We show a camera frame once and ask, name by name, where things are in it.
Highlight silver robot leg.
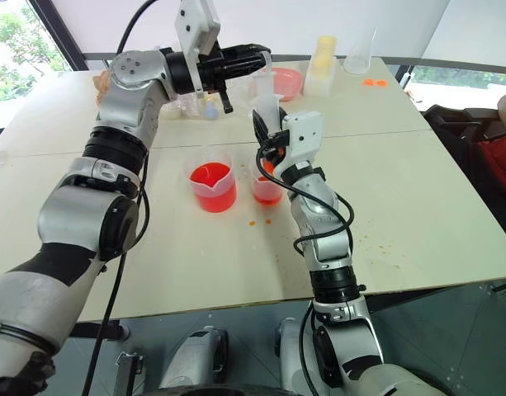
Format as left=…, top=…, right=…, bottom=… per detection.
left=158, top=325, right=231, bottom=391
left=273, top=316, right=320, bottom=396

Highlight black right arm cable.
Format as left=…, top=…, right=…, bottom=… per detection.
left=255, top=142, right=356, bottom=259

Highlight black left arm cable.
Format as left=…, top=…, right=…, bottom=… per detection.
left=81, top=0, right=161, bottom=396

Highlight red cloth bag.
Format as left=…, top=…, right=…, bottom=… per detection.
left=476, top=134, right=506, bottom=187

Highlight dark window frame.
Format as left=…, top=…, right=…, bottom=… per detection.
left=27, top=0, right=89, bottom=72

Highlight translucent white plastic container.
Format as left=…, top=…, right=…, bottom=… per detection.
left=302, top=54, right=340, bottom=99

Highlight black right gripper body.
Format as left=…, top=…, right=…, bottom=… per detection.
left=258, top=129, right=290, bottom=167

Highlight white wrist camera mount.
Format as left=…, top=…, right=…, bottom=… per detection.
left=173, top=0, right=221, bottom=98
left=272, top=110, right=326, bottom=182

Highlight small clear plastic cups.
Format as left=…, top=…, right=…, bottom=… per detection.
left=161, top=93, right=208, bottom=121

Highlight silver right robot leg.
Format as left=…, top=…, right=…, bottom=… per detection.
left=273, top=316, right=320, bottom=396

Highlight clear measuring cylinder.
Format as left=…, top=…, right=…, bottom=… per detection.
left=250, top=51, right=286, bottom=174

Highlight metal table bracket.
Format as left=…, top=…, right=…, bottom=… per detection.
left=113, top=351, right=147, bottom=396

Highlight pink bowl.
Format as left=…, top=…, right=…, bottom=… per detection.
left=258, top=67, right=303, bottom=102

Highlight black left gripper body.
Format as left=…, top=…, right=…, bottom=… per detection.
left=196, top=45, right=242, bottom=115

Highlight crumpled brown object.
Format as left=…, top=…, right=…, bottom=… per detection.
left=93, top=68, right=114, bottom=105

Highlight small cup red liquid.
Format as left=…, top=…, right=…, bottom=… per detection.
left=248, top=163, right=285, bottom=206

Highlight large measuring cup red liquid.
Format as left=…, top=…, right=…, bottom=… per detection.
left=182, top=153, right=239, bottom=214

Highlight silver left robot leg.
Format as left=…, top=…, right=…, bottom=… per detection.
left=158, top=325, right=231, bottom=391

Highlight thin black right shoulder cable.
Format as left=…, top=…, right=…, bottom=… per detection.
left=297, top=303, right=319, bottom=391

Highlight pale yellow cylinder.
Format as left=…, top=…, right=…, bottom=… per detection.
left=315, top=35, right=338, bottom=80

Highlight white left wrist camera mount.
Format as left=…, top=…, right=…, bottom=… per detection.
left=173, top=0, right=221, bottom=98

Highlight clear conical flask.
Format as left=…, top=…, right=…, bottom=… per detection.
left=343, top=27, right=379, bottom=76

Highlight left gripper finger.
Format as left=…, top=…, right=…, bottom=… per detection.
left=234, top=42, right=272, bottom=61
left=235, top=54, right=267, bottom=78

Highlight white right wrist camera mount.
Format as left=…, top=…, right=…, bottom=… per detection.
left=272, top=110, right=326, bottom=182

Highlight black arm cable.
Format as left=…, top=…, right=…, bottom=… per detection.
left=81, top=0, right=161, bottom=396
left=255, top=142, right=356, bottom=259

